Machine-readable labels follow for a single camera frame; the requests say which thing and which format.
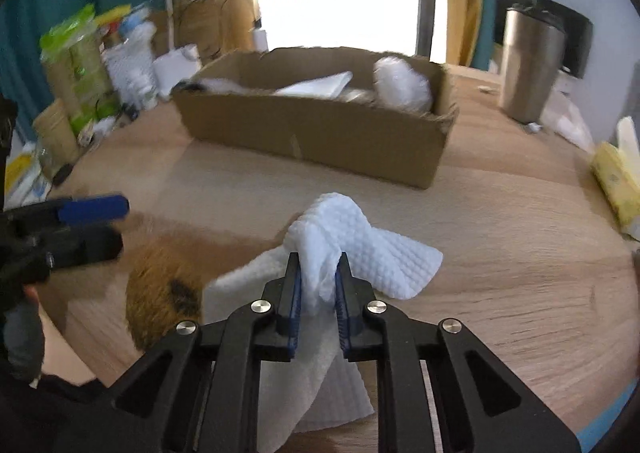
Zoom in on white desk lamp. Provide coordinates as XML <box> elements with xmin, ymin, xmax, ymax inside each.
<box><xmin>119</xmin><ymin>0</ymin><xmax>226</xmax><ymax>98</ymax></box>

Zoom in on yellow tissue pack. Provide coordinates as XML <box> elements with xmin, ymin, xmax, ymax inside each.
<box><xmin>590</xmin><ymin>117</ymin><xmax>640</xmax><ymax>240</ymax></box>

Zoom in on white perforated basket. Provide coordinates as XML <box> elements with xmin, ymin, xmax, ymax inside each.
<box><xmin>102</xmin><ymin>38</ymin><xmax>156</xmax><ymax>98</ymax></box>

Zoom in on white plastic bag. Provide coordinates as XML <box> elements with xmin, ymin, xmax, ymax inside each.
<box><xmin>542</xmin><ymin>95</ymin><xmax>596</xmax><ymax>151</ymax></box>

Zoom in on white sheet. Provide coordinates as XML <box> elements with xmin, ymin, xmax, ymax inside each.
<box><xmin>274</xmin><ymin>72</ymin><xmax>354</xmax><ymax>100</ymax></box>

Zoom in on white paper towel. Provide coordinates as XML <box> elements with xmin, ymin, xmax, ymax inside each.
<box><xmin>202</xmin><ymin>248</ymin><xmax>376</xmax><ymax>453</ymax></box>

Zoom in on cardboard box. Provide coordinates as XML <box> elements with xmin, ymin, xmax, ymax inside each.
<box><xmin>171</xmin><ymin>47</ymin><xmax>460</xmax><ymax>190</ymax></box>

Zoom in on steel tumbler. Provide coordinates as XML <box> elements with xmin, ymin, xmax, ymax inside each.
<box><xmin>499</xmin><ymin>5</ymin><xmax>568</xmax><ymax>124</ymax></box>

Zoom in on green packet of paper cups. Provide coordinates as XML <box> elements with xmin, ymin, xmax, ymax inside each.
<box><xmin>40</xmin><ymin>4</ymin><xmax>122</xmax><ymax>136</ymax></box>

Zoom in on brown furry plush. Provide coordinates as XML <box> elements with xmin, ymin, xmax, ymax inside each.
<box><xmin>125</xmin><ymin>238</ymin><xmax>216</xmax><ymax>349</ymax></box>

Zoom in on white textured cloth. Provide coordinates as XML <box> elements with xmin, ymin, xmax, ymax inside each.
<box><xmin>282</xmin><ymin>193</ymin><xmax>445</xmax><ymax>316</ymax></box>

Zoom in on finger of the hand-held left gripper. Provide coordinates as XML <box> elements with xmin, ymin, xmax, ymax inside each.
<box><xmin>20</xmin><ymin>225</ymin><xmax>125</xmax><ymax>279</ymax></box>
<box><xmin>10</xmin><ymin>194</ymin><xmax>131</xmax><ymax>234</ymax></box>

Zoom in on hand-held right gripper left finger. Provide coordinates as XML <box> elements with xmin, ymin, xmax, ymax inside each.
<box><xmin>55</xmin><ymin>253</ymin><xmax>303</xmax><ymax>453</ymax></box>

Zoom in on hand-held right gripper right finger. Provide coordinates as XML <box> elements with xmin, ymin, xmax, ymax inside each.
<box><xmin>332</xmin><ymin>253</ymin><xmax>583</xmax><ymax>453</ymax></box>

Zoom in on stack of paper cups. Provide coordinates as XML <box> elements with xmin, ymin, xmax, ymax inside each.
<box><xmin>32</xmin><ymin>100</ymin><xmax>81</xmax><ymax>164</ymax></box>

